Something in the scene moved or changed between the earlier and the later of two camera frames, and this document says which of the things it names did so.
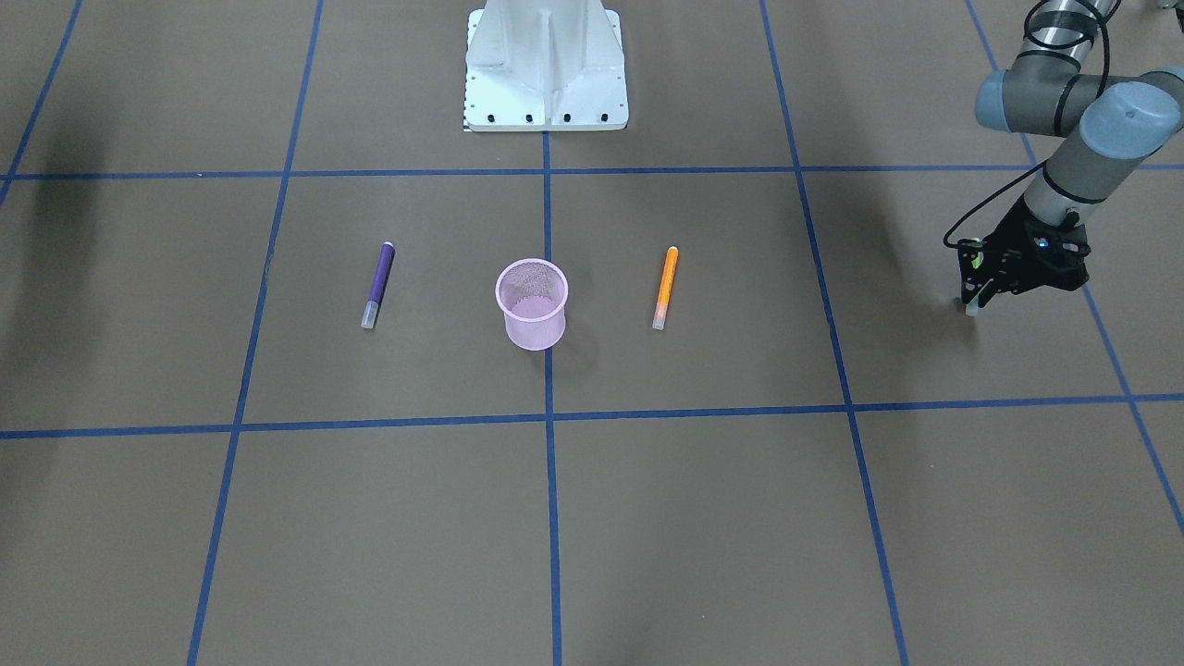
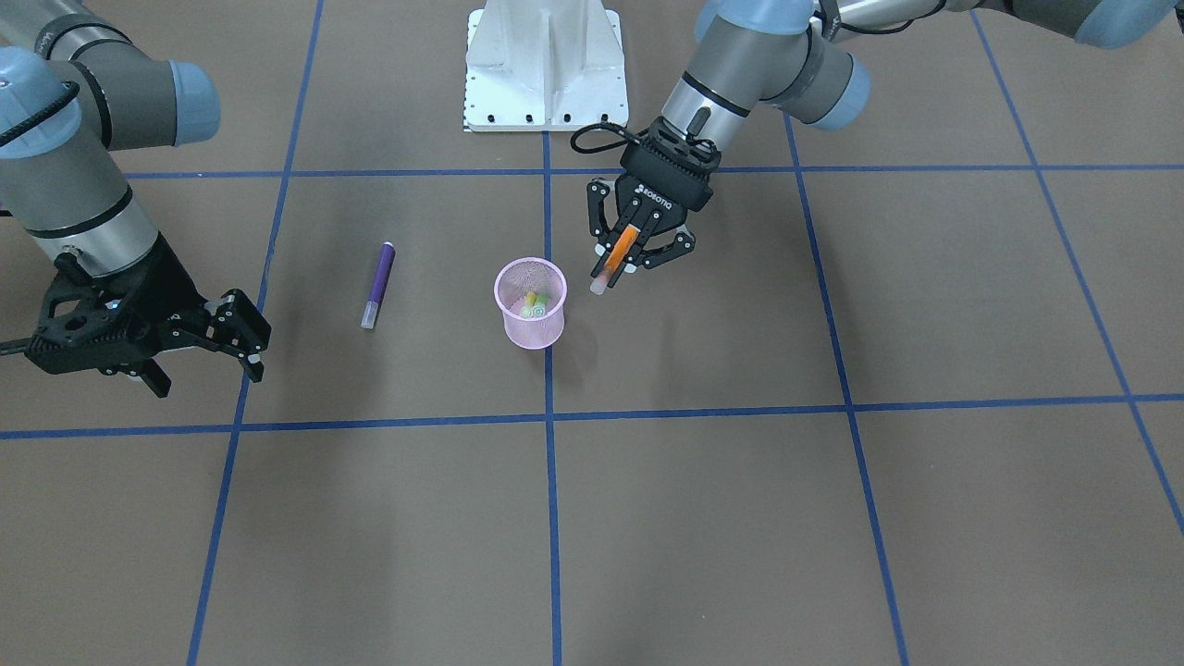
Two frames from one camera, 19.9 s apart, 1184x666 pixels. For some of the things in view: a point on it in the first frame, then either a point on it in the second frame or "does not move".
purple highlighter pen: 371,310 does not move
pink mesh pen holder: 533,294 does not move
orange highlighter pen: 670,269 → 615,259
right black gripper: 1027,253 → 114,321
